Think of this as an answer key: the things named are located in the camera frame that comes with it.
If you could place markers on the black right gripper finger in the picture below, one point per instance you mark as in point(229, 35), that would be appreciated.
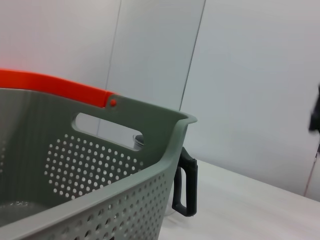
point(315, 110)

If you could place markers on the grey perforated storage bin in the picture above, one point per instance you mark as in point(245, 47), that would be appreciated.
point(112, 200)

